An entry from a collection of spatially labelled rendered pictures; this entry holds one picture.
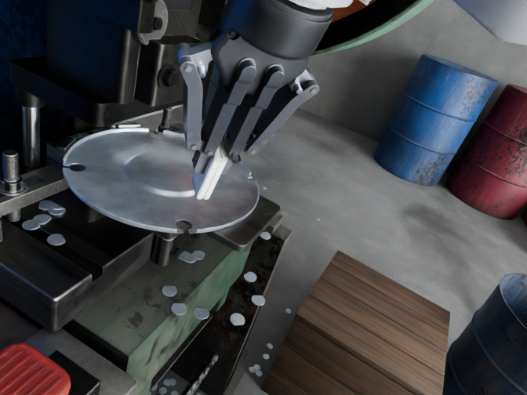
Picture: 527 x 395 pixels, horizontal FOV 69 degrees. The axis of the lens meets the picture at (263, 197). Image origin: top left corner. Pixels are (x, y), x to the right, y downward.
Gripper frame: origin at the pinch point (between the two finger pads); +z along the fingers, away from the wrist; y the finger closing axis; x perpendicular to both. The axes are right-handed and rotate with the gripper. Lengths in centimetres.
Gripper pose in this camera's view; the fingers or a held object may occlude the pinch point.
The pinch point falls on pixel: (208, 169)
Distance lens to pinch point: 41.7
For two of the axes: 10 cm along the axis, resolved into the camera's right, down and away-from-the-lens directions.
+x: -2.7, -8.1, 5.3
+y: 8.8, 0.1, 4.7
